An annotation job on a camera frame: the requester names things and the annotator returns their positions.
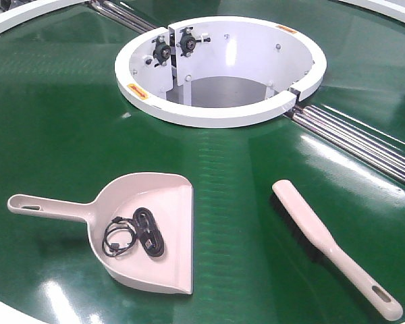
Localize pink plastic dustpan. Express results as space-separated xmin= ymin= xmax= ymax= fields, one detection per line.
xmin=7 ymin=172 xmax=193 ymax=294

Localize bagged thick black cable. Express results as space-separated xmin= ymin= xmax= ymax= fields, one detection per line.
xmin=132 ymin=207 xmax=166 ymax=261

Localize thin black cable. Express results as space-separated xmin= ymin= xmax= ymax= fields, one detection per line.
xmin=101 ymin=217 xmax=138 ymax=258

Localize pink hand broom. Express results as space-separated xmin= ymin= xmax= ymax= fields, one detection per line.
xmin=272 ymin=180 xmax=403 ymax=321

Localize orange arrow warning sticker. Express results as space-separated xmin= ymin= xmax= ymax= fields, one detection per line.
xmin=127 ymin=83 xmax=149 ymax=100

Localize left black bearing block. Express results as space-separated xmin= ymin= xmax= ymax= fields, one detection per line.
xmin=153 ymin=36 xmax=171 ymax=67

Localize black bearing block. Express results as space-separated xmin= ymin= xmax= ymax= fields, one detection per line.
xmin=179 ymin=26 xmax=211 ymax=57
xmin=153 ymin=36 xmax=171 ymax=67

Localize right black bearing block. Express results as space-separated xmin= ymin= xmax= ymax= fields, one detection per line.
xmin=179 ymin=26 xmax=211 ymax=57

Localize orange sticker far rim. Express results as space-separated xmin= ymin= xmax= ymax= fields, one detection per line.
xmin=276 ymin=24 xmax=297 ymax=34

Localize steel rollers rear left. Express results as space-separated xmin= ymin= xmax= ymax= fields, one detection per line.
xmin=86 ymin=1 xmax=157 ymax=34

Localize steel rollers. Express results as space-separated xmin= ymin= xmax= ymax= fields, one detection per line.
xmin=86 ymin=1 xmax=157 ymax=34
xmin=285 ymin=105 xmax=405 ymax=185

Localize steel rollers right side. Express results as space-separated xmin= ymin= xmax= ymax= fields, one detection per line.
xmin=285 ymin=105 xmax=405 ymax=185

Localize white outer rim left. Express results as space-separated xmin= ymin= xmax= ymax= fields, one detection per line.
xmin=0 ymin=0 xmax=84 ymax=34

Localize white rim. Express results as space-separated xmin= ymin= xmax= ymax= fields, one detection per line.
xmin=0 ymin=0 xmax=84 ymax=34
xmin=340 ymin=0 xmax=405 ymax=24

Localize white outer rim right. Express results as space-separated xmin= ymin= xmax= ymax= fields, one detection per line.
xmin=340 ymin=0 xmax=405 ymax=24

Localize white central ring housing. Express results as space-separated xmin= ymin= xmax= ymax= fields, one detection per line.
xmin=115 ymin=16 xmax=327 ymax=128

